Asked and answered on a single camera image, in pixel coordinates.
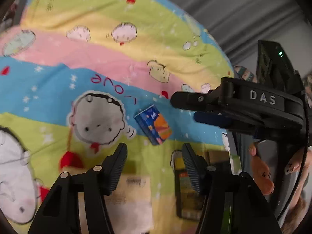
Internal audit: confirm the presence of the cartoon printed striped blanket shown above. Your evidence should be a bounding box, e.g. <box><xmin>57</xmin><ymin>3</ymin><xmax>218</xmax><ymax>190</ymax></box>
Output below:
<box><xmin>0</xmin><ymin>0</ymin><xmax>236</xmax><ymax>234</ymax></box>

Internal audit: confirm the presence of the person's right hand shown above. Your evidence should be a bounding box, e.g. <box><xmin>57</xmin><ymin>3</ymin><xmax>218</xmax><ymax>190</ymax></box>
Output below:
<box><xmin>249</xmin><ymin>142</ymin><xmax>306</xmax><ymax>196</ymax></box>

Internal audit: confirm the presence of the patterned cushion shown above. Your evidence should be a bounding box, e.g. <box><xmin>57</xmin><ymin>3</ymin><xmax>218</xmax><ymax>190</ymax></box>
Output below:
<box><xmin>233</xmin><ymin>65</ymin><xmax>258</xmax><ymax>83</ymax></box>

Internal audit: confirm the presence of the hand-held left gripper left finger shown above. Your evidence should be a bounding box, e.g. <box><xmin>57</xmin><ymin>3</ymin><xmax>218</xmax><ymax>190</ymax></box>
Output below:
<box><xmin>28</xmin><ymin>142</ymin><xmax>128</xmax><ymax>234</ymax></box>

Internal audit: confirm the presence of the cream flat cardboard package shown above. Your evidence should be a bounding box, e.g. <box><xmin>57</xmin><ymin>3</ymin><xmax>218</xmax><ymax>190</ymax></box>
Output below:
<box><xmin>104</xmin><ymin>174</ymin><xmax>154</xmax><ymax>228</ymax></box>

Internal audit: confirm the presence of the grey curtain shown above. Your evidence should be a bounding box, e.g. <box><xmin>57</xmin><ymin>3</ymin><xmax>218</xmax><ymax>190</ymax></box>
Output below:
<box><xmin>143</xmin><ymin>0</ymin><xmax>312</xmax><ymax>62</ymax></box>

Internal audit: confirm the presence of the black and yellow box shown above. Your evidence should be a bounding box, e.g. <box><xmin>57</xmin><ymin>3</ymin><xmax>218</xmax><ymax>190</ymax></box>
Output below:
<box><xmin>174</xmin><ymin>150</ymin><xmax>232</xmax><ymax>221</ymax></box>

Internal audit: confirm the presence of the green paper bag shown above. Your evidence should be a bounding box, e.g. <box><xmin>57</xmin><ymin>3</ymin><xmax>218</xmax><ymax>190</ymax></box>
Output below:
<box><xmin>229</xmin><ymin>155</ymin><xmax>242</xmax><ymax>176</ymax></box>

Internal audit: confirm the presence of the person's right forearm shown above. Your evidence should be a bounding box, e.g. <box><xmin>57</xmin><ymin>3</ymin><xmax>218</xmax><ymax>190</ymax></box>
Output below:
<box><xmin>280</xmin><ymin>190</ymin><xmax>310</xmax><ymax>232</ymax></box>

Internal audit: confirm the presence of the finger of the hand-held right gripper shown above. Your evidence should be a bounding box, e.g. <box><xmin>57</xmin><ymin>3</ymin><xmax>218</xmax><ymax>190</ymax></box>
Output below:
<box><xmin>194</xmin><ymin>111</ymin><xmax>235</xmax><ymax>128</ymax></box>
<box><xmin>170</xmin><ymin>83</ymin><xmax>221</xmax><ymax>112</ymax></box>

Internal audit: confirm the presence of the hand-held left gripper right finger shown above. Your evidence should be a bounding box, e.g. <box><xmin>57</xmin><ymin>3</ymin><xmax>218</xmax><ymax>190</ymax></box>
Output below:
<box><xmin>182</xmin><ymin>143</ymin><xmax>281</xmax><ymax>234</ymax></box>

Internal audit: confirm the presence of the blue orange small carton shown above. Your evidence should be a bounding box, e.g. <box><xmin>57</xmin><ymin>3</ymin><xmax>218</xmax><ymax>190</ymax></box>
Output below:
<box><xmin>134</xmin><ymin>104</ymin><xmax>173</xmax><ymax>146</ymax></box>

